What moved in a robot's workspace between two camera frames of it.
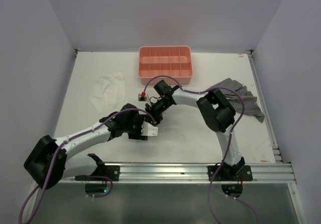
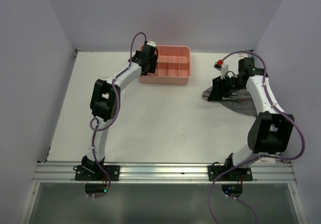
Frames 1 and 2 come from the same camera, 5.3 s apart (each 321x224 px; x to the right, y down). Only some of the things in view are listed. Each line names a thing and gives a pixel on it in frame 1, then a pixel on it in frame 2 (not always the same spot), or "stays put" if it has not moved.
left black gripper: x=140 y=118 -> x=153 y=62
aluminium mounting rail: x=177 y=173 stays put
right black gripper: x=157 y=116 -> x=219 y=89
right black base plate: x=229 y=173 stays put
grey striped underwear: x=252 y=106 stays put
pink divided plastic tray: x=175 y=61 stays put
